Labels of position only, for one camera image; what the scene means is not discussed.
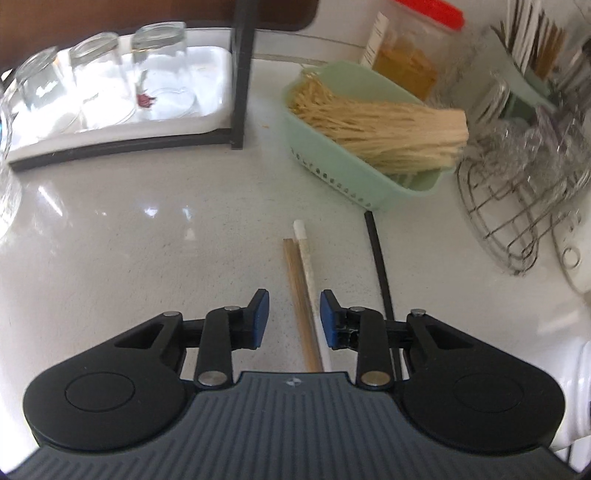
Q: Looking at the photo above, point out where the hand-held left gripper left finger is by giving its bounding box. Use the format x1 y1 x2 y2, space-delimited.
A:
113 289 270 391

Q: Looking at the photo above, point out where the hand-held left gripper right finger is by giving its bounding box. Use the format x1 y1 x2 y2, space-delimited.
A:
320 289 477 391

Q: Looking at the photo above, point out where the wooden chopstick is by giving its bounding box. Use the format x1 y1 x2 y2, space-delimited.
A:
281 237 325 373

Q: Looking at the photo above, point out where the white chopstick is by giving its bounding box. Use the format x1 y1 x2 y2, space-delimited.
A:
292 220 334 373

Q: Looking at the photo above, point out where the black chopstick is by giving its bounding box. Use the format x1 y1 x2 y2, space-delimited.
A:
363 210 406 381

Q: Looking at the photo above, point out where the white ceramic jar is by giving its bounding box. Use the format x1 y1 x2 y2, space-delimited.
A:
550 340 591 462

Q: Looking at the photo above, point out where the green plastic basket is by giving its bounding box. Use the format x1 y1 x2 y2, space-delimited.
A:
281 61 457 214

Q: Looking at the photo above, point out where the dried noodle bundle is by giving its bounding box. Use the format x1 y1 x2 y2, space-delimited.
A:
287 75 471 175

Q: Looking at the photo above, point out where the white tray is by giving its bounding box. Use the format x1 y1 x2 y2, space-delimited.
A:
6 27 234 163

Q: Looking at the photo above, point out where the black metal shelf rack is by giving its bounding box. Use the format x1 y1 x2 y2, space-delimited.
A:
8 0 258 172

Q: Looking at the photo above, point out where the red-lidded plastic jar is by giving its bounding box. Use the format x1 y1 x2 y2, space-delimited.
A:
359 0 466 104

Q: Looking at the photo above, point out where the clear drinking glass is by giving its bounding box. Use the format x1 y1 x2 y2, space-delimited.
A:
130 22 198 117
15 47 83 140
68 31 140 131

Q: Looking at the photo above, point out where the green utensil holder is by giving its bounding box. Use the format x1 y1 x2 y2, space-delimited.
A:
478 23 571 123

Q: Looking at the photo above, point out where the wire cup rack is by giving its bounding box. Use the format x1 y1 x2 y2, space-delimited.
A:
456 134 591 278

